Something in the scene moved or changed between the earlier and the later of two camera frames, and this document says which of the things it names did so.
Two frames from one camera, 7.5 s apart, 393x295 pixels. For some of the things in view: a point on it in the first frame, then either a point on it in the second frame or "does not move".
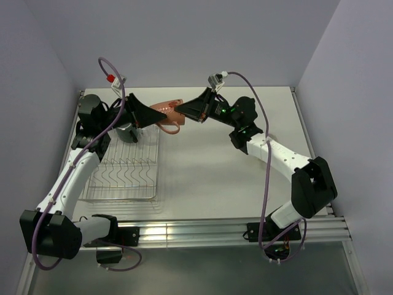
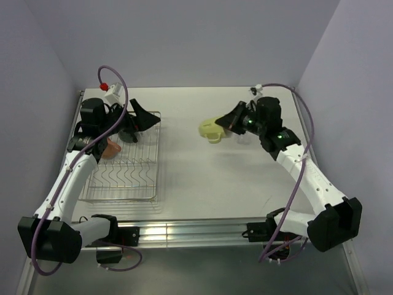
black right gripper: x=200 y=108 → x=231 y=120
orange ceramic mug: x=173 y=117 → x=112 y=149
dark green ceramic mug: x=123 y=132 does not move
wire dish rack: x=127 y=171 does not move
